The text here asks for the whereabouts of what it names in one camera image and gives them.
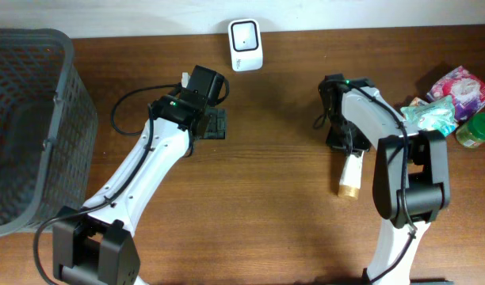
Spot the white tube gold cap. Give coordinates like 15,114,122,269
338,152,364,200

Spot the orange tissue pack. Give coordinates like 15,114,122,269
409,97,428,107

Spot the teal wet wipes pack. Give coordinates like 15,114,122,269
400,96,458,137

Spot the red purple floral pack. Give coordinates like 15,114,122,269
426,66,485,122

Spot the green lid jar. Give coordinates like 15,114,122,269
456,112,485,148

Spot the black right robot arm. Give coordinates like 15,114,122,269
314,74,450,284

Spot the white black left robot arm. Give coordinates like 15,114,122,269
51,66,230,284

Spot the white barcode scanner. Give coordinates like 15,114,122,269
227,18,263,72

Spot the grey plastic mesh basket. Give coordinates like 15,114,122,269
0,28,98,237

